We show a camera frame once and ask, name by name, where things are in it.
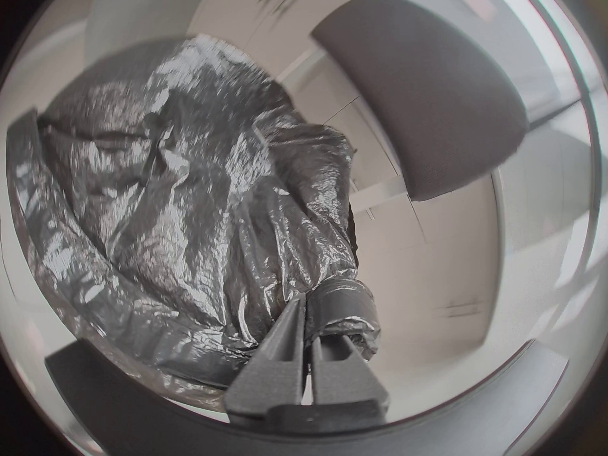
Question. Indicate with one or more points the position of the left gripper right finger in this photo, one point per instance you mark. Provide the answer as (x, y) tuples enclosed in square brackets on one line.
[(342, 378)]

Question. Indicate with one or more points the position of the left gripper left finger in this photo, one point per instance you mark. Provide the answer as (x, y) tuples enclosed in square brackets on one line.
[(270, 373)]

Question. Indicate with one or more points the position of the black plastic bag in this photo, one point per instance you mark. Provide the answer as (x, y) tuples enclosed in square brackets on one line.
[(190, 183)]

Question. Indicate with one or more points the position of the grey padded white-framed chair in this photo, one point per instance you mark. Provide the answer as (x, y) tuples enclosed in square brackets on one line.
[(427, 88)]

